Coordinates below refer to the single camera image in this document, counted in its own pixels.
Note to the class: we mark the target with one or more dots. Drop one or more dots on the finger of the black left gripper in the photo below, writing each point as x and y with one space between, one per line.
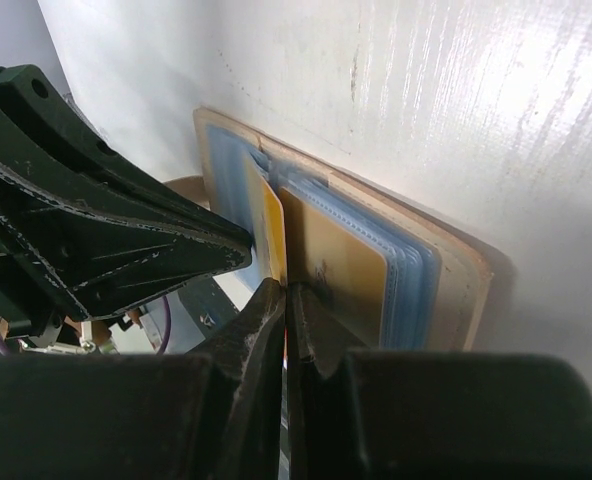
84 233

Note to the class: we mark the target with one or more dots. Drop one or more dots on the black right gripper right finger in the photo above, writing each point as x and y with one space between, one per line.
326 403

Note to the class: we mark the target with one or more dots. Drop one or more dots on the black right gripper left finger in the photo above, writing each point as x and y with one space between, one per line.
238 433

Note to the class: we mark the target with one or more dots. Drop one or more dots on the gold VIP card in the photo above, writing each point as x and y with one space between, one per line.
345 270

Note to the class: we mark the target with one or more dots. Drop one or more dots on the gold card page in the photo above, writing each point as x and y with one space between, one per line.
267 216

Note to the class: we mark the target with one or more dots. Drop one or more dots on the beige leather card holder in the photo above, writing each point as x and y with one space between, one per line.
436 285

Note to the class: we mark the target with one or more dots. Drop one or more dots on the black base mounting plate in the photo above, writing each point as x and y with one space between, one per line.
208 305

